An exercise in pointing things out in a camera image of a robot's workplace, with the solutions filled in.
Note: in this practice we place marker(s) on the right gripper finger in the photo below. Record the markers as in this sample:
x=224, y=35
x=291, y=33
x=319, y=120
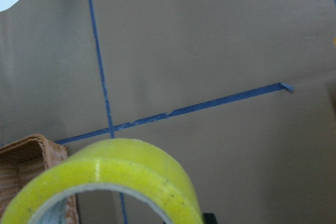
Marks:
x=209, y=218

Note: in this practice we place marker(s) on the yellow tape roll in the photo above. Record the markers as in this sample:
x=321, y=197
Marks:
x=133, y=167

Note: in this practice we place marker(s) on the brown wicker basket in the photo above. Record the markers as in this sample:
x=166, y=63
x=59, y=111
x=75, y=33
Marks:
x=23, y=166

